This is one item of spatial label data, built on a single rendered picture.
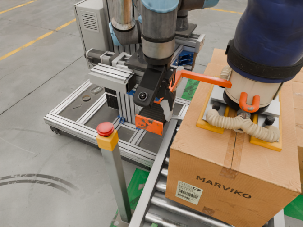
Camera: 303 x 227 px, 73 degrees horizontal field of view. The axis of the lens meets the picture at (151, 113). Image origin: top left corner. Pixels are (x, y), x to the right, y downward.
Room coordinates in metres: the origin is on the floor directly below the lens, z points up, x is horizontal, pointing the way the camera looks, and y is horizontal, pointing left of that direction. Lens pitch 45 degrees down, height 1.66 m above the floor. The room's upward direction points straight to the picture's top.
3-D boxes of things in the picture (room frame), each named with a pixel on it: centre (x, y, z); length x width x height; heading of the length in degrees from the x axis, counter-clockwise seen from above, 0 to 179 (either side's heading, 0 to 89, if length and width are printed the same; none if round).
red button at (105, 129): (0.55, 0.19, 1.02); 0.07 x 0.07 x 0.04
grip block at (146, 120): (0.44, -0.01, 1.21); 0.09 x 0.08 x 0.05; 67
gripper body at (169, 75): (0.47, -0.02, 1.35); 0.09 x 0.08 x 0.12; 157
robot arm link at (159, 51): (0.46, -0.01, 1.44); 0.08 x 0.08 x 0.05
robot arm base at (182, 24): (1.54, -0.20, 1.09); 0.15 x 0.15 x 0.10
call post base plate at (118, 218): (0.55, 0.19, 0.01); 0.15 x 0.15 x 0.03; 71
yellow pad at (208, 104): (0.65, -0.28, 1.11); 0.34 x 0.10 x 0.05; 157
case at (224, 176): (0.61, -0.37, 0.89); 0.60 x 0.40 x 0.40; 157
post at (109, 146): (0.55, 0.19, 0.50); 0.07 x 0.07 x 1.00; 71
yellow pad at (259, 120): (0.57, -0.45, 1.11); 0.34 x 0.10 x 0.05; 157
